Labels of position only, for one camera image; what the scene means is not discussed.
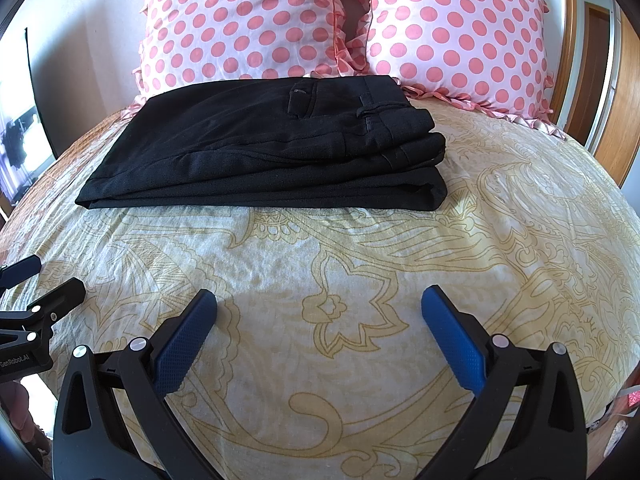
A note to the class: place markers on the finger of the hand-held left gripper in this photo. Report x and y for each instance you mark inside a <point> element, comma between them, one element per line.
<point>22,269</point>
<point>62,300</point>

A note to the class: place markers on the black pants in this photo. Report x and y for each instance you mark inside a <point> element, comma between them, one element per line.
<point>250,150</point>

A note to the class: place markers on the cream patterned bedspread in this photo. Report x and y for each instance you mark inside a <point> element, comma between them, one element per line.
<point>360,395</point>

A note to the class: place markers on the wooden door frame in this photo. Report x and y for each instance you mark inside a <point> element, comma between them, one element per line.
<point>567,45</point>
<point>620,100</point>

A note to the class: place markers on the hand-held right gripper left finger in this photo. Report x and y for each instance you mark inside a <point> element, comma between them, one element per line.
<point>184,346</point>

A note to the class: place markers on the person's left hand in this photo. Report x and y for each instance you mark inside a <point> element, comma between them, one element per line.
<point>19,410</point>

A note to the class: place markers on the pink polka dot pillow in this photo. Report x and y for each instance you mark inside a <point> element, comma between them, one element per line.
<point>450,35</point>
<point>240,25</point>

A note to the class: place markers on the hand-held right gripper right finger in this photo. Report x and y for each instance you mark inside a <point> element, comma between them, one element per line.
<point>456,342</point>

